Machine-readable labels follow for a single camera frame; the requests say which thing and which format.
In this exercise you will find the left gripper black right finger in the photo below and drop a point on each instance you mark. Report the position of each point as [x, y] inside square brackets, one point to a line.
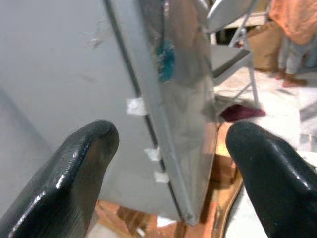
[277, 183]

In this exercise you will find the grey metal step ladder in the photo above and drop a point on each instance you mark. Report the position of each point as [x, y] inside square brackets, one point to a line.
[227, 58]

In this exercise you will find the grey fridge body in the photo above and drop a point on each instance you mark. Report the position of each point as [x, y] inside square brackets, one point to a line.
[62, 74]

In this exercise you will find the white tape piece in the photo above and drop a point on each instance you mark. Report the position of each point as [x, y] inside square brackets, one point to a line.
[152, 154]
[135, 106]
[161, 177]

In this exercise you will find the brown paper bag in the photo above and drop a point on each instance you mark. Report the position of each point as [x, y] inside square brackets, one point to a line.
[265, 47]

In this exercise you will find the silver fridge door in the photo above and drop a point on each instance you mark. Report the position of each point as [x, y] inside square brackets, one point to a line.
[183, 119]

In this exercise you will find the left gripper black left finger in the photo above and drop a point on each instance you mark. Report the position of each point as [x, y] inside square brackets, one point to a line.
[64, 178]

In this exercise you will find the maroon cloth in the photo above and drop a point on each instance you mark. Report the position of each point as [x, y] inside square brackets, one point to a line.
[241, 112]

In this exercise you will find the person in orange shirt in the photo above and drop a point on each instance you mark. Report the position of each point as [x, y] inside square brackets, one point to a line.
[294, 17]

